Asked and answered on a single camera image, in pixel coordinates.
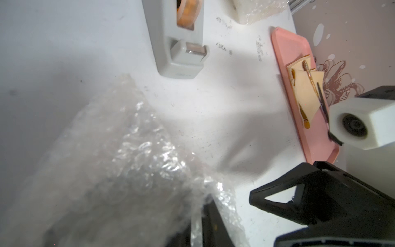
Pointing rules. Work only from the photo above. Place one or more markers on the bubble wrap sheet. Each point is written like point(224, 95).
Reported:
point(115, 177)
point(252, 11)

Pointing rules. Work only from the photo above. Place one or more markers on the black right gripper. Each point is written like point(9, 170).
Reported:
point(337, 209)

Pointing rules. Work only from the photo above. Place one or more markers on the gold spoon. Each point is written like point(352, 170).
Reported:
point(307, 70)

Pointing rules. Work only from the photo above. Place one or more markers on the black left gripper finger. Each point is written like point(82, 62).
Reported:
point(214, 230)

